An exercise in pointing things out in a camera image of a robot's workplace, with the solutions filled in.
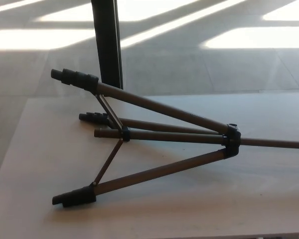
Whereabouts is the brown tripod with black clamps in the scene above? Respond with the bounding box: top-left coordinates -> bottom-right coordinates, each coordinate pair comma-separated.
50,67 -> 299,209

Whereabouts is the black vertical pillar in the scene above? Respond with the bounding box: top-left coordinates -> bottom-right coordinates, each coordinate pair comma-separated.
91,0 -> 124,90

